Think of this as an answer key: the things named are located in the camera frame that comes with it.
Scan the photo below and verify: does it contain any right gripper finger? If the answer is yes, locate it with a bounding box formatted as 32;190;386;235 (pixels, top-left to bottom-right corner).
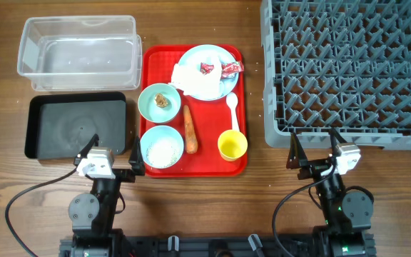
329;127;345;150
286;133;308;169

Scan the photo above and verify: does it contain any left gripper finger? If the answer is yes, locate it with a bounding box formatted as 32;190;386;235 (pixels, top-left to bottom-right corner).
73;133;99;165
128;136;146;176

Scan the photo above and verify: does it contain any white rice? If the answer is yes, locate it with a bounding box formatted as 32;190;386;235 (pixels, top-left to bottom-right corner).
146;138;181;168

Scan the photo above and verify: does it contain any blue bowl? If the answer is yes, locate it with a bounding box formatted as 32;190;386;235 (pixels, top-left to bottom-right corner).
141;126;184;168

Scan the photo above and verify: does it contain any green bowl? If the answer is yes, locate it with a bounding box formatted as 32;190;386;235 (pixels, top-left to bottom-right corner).
138;83;181;124

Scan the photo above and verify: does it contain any brown food scrap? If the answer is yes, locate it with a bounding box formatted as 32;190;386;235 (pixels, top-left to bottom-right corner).
155;93;169;109

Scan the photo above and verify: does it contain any yellow cup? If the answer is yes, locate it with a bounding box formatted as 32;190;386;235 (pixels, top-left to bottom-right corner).
218;130;248;161

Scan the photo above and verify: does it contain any white tissue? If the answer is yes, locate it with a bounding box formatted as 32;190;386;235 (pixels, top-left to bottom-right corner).
169;56;223;100

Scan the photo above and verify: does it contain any red snack wrapper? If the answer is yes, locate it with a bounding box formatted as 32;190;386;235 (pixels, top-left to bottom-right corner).
200;61;244;79

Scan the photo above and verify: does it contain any light blue plate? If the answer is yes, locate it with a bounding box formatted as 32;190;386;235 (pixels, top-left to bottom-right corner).
177;44;242;101

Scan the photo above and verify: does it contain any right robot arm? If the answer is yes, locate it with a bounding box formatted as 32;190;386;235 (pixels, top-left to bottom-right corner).
286;128;377;257

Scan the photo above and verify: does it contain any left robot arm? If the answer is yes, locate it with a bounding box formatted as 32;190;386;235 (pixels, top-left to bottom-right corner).
59;134;145;257

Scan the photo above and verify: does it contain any black waste tray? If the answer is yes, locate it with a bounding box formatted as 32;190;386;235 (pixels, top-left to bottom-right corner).
24;91;126;160

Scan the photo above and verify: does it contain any grey dishwasher rack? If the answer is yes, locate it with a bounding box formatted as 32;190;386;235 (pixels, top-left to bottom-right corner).
260;0;411;150

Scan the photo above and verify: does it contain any orange carrot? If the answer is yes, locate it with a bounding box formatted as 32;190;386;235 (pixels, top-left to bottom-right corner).
183;105;198;153

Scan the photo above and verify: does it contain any red serving tray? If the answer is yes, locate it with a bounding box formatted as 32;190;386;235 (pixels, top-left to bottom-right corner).
141;45;248;178

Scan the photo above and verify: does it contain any white plastic spoon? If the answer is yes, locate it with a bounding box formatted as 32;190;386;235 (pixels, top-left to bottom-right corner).
225;92;240;131

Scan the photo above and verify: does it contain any clear plastic bin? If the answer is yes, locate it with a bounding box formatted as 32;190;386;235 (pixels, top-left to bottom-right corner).
17;15;142;92

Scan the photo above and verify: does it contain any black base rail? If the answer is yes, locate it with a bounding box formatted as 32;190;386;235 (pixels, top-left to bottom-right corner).
59;234;377;257

